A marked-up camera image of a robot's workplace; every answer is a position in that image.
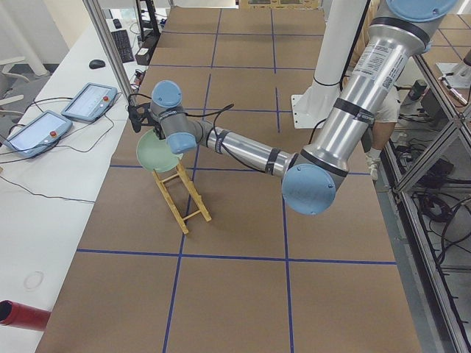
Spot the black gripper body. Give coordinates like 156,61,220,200
153,124,164,140

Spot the far teach pendant tablet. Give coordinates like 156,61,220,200
61,82,118,122

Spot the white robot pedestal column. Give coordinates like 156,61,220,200
291,0,369,129

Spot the near teach pendant tablet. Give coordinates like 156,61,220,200
4,110,73,157

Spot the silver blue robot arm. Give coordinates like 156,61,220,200
150,1,455,215

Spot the aluminium frame post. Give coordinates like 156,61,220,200
82,0,136,110

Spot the teach pendant tablet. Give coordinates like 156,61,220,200
4,110,73,157
61,82,118,122

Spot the wooden dish rack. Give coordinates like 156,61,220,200
152,162,211,235

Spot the person in beige clothes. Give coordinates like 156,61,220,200
364,84,402,181

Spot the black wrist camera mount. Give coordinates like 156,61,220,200
127,103,153,133

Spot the red cylinder tube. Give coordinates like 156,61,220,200
1,300,51,331

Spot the light green plate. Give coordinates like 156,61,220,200
136,130,183,173

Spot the black computer mouse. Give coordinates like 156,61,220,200
88,59,106,70

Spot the brown paper table mat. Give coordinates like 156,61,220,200
38,8,421,352

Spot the black keyboard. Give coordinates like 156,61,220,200
111,29,134,63

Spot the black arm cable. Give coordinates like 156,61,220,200
127,93,280,174

